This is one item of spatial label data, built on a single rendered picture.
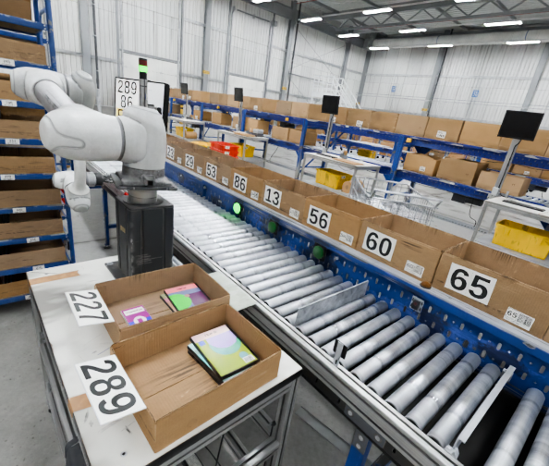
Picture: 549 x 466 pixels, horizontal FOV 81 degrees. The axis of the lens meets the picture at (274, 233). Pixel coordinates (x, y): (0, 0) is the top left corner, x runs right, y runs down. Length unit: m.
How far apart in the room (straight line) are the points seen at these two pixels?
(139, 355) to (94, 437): 0.23
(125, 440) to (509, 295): 1.27
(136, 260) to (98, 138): 0.48
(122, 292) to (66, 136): 0.56
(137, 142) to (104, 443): 0.89
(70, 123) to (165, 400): 0.86
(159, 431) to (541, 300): 1.23
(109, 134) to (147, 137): 0.13
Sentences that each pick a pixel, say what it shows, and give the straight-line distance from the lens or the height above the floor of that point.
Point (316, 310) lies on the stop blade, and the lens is 1.34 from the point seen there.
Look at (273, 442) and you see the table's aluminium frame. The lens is 1.32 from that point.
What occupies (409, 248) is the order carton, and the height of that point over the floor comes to 1.01.
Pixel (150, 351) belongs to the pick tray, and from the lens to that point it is 1.08.
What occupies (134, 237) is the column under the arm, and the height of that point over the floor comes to 0.96.
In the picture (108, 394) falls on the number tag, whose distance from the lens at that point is 0.87.
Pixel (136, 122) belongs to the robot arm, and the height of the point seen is 1.38.
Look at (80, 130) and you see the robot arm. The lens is 1.22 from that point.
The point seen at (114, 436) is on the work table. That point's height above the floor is 0.75.
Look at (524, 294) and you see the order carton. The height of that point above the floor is 1.01.
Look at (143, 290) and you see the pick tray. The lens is 1.36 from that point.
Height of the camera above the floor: 1.49
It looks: 21 degrees down
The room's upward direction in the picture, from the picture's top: 8 degrees clockwise
